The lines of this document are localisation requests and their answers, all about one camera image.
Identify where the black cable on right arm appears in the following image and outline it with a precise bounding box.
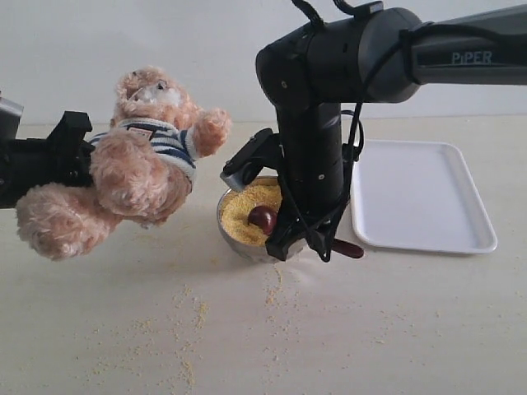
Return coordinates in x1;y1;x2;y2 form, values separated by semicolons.
279;0;437;264

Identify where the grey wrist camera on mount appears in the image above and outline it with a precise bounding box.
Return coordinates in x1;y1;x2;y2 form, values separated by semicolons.
220;128;282;192

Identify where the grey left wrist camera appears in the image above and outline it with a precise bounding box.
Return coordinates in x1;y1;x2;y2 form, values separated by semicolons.
0;95;24;142

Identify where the dark red wooden spoon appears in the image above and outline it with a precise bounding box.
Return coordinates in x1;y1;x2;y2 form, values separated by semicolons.
247;205;364;259

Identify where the white rectangular plastic tray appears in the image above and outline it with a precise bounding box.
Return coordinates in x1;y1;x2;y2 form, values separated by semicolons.
351;140;497;255

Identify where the steel bowl of yellow millet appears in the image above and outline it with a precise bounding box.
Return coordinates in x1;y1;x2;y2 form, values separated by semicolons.
217;176;282;263

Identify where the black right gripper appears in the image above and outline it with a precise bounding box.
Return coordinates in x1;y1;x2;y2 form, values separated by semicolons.
265;103;343;262

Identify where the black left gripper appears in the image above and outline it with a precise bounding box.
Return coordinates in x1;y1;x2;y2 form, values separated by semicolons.
1;111;93;209

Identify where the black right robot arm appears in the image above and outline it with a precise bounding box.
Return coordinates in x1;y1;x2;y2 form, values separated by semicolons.
255;5;526;261

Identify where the tan teddy bear striped sweater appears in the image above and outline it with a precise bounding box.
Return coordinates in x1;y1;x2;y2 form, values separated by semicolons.
16;66;231;261

